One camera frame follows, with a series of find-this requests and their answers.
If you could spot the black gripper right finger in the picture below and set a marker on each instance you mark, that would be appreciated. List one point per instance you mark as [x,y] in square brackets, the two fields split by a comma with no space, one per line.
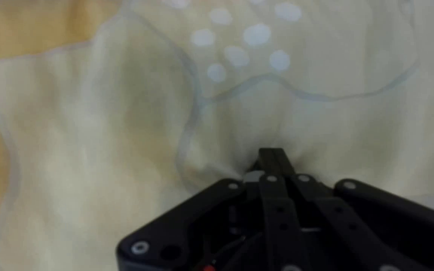
[377,226]

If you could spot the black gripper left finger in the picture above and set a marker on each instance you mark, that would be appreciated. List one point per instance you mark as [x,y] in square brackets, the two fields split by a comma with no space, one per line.
[277,220]

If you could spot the floral yellow grey bedspread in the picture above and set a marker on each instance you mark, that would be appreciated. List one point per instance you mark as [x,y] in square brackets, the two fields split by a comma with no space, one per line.
[101,125]

